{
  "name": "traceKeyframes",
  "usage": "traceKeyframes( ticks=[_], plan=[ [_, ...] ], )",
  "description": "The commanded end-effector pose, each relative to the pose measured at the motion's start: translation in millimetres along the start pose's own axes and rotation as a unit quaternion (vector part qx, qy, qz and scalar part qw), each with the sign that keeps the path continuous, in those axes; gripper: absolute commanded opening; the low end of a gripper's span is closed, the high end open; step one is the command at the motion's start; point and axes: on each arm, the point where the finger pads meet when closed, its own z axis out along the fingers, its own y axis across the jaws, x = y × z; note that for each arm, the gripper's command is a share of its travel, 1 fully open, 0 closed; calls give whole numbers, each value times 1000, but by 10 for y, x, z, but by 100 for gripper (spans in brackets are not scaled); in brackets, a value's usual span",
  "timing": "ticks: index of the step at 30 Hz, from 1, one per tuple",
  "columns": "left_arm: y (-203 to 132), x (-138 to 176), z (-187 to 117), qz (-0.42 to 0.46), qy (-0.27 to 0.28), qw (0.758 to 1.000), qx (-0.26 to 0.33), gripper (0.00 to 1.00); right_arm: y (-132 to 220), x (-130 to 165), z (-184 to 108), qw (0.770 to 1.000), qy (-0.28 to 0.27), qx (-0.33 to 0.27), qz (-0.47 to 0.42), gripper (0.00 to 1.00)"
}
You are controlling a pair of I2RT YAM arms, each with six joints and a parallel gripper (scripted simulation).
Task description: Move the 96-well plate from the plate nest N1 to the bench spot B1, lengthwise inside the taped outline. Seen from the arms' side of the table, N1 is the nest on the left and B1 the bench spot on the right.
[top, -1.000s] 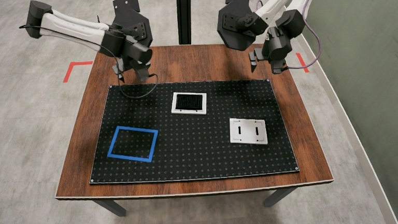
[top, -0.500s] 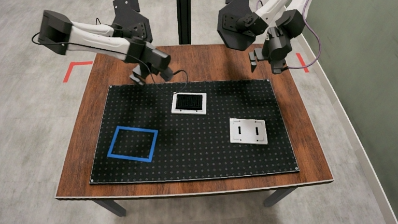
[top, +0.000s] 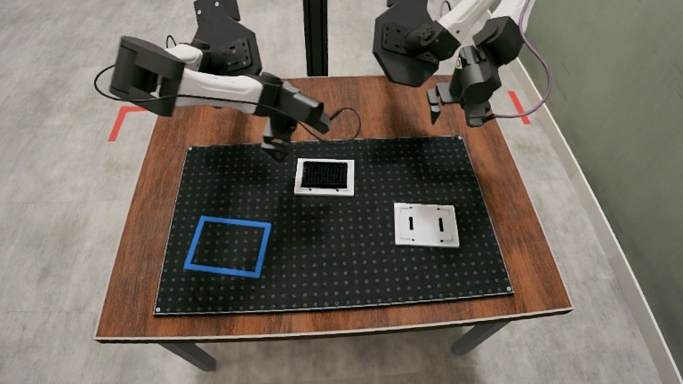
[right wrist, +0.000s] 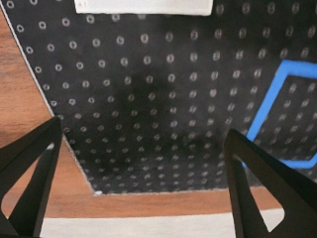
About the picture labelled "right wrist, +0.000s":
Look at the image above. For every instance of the white rectangular frame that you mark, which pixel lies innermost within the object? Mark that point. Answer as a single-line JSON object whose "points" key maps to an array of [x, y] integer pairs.
{"points": [[160, 7]]}

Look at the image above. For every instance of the black perforated breadboard plate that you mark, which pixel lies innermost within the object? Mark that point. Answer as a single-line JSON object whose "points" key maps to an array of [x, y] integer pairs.
{"points": [[146, 101]]}

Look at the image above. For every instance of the blue tape outline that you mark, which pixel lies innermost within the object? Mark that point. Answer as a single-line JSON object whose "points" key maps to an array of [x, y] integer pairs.
{"points": [[282, 73]]}

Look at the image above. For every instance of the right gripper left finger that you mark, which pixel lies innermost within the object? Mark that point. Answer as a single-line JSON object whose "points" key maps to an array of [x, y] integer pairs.
{"points": [[16, 158]]}

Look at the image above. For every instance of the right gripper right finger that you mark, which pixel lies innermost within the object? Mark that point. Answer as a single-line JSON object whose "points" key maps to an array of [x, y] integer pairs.
{"points": [[296, 193]]}

